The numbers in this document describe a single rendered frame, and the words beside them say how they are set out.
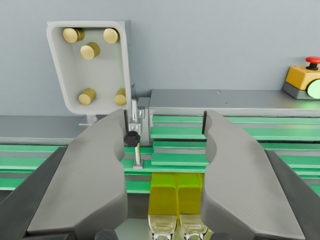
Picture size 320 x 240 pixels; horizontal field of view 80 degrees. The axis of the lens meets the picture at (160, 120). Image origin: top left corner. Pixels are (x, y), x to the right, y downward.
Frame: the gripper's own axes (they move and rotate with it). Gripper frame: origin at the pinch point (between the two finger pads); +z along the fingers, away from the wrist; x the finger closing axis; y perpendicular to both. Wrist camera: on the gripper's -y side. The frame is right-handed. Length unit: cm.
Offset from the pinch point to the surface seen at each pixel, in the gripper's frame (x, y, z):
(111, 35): -12.6, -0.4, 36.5
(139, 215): -7, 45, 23
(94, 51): -17.3, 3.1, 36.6
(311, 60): 35, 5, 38
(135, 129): -5.6, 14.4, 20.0
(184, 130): 4.1, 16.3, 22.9
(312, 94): 35.1, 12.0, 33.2
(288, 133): 25.2, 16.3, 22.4
